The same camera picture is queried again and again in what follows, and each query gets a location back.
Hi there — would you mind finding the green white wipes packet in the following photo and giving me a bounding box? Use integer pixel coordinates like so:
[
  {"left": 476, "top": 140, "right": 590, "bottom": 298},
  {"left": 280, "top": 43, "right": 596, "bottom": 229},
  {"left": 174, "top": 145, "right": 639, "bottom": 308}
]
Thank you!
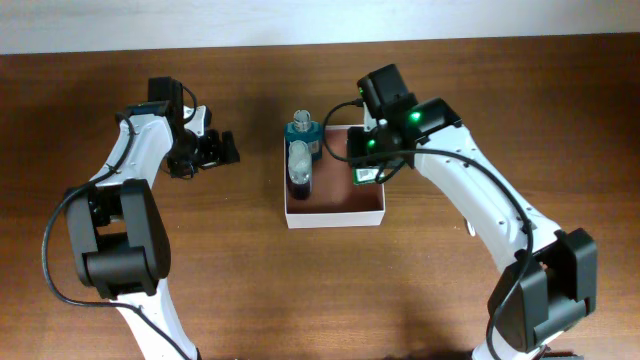
[{"left": 353, "top": 167, "right": 386, "bottom": 186}]

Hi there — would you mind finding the purple foaming soap pump bottle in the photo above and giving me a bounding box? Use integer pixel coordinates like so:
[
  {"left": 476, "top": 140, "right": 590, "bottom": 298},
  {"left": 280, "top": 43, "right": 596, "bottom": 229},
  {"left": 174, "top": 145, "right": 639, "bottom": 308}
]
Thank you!
[{"left": 287, "top": 140, "right": 313, "bottom": 200}]

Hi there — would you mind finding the blue Listerine mouthwash bottle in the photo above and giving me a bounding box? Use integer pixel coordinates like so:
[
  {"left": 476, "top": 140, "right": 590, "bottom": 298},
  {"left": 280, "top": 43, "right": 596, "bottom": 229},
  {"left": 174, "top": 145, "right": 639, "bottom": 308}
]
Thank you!
[{"left": 284, "top": 110, "right": 323, "bottom": 161}]

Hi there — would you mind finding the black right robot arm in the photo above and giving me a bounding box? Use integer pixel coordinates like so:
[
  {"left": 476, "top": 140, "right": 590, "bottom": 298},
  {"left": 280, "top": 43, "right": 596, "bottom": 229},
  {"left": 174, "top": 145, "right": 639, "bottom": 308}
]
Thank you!
[{"left": 348, "top": 99, "right": 598, "bottom": 359}]

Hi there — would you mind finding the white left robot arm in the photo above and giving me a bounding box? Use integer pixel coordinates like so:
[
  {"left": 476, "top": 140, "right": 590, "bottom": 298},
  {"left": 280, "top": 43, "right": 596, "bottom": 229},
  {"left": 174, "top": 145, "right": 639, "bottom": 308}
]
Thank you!
[{"left": 55, "top": 100, "right": 240, "bottom": 359}]

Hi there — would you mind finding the pink cardboard box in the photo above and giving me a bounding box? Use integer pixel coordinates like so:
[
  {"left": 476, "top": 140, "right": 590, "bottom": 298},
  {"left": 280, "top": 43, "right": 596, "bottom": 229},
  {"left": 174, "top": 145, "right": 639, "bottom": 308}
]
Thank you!
[{"left": 284, "top": 125, "right": 386, "bottom": 229}]

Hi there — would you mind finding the blue white toothbrush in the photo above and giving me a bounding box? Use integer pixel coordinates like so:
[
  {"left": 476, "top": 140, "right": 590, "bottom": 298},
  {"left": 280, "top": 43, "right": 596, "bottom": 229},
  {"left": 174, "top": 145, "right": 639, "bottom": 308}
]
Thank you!
[{"left": 466, "top": 220, "right": 476, "bottom": 237}]

